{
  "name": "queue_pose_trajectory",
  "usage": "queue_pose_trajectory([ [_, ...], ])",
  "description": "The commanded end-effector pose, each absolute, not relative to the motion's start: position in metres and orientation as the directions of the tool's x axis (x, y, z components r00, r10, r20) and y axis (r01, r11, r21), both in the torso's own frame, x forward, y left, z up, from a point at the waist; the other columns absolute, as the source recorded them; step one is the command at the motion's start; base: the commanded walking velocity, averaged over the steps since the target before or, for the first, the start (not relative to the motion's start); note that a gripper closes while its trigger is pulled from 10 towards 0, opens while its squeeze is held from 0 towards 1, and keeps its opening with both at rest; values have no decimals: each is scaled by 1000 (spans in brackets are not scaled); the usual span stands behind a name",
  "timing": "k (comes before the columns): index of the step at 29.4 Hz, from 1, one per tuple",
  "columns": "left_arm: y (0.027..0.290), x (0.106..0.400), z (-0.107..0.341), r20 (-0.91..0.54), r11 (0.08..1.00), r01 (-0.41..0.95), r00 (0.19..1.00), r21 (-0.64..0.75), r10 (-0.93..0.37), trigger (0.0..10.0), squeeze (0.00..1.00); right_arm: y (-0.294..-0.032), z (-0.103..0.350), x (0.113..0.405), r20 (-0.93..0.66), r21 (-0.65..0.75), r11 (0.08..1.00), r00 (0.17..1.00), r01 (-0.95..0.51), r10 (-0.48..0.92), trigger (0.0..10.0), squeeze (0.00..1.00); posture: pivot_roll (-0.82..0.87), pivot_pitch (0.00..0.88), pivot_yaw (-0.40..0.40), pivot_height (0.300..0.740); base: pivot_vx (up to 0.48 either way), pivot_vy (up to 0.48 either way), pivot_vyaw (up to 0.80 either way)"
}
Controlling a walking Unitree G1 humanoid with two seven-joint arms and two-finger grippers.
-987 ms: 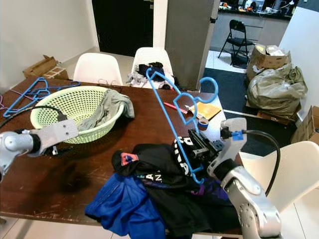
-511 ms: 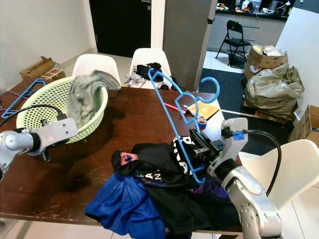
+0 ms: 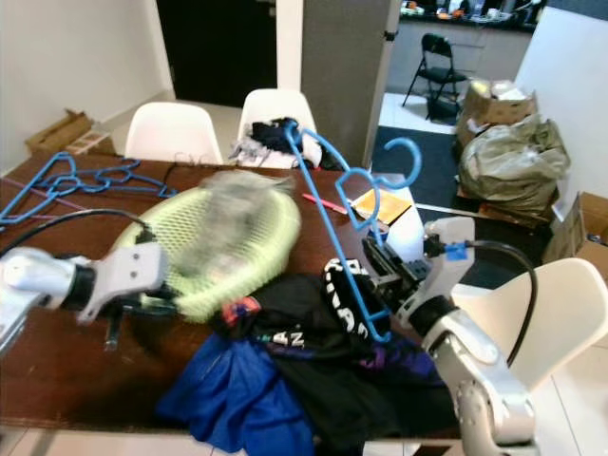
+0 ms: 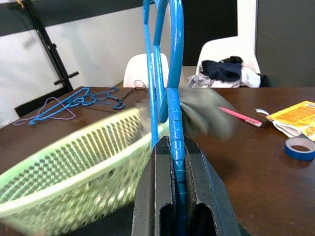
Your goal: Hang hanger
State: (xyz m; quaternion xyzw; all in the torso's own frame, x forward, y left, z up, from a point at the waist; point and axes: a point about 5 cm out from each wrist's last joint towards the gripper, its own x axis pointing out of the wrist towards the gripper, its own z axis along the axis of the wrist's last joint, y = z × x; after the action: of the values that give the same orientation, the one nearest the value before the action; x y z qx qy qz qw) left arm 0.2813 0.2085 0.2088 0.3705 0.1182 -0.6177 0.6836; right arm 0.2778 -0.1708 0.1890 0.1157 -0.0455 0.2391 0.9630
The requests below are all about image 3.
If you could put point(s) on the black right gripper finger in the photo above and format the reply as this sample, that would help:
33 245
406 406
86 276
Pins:
373 258
386 246

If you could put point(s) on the blue plastic hanger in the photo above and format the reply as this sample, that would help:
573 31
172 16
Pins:
24 201
152 188
418 161

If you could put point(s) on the lime green mesh bag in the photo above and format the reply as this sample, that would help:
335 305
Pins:
247 280

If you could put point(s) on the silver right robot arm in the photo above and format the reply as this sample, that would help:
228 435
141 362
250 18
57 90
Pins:
484 380

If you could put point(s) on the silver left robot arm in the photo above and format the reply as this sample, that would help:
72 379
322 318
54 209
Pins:
33 280

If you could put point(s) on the yellow envelope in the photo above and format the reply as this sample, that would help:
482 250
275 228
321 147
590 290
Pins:
391 207

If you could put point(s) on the red pen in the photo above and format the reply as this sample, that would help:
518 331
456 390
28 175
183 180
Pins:
318 201

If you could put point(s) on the black garment with white print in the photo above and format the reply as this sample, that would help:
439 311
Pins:
351 389

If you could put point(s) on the blue garment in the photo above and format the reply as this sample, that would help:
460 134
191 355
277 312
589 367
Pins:
237 399

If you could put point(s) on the olive plastic sack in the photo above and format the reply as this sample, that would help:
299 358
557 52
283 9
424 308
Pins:
513 166

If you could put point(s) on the dark and white clothes pile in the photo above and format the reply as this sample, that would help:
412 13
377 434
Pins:
271 138

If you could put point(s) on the white plastic chair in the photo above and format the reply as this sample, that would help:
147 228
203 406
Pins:
275 103
171 133
570 313

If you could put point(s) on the open filled cardboard box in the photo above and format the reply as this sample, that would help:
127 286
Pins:
499 109

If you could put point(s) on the low cardboard box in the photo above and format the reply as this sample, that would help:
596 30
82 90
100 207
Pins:
62 133

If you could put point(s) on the plain cardboard box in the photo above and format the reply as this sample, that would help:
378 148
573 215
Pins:
591 223

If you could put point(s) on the black folding chair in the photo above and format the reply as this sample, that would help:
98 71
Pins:
437 47

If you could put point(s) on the black door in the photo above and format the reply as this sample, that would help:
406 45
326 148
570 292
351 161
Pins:
214 52

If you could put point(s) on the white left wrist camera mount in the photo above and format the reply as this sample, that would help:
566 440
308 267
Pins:
128 266

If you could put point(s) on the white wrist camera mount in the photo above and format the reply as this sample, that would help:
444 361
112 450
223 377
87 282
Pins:
446 247
128 266

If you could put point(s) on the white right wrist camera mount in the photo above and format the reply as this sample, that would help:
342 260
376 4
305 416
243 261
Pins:
446 247

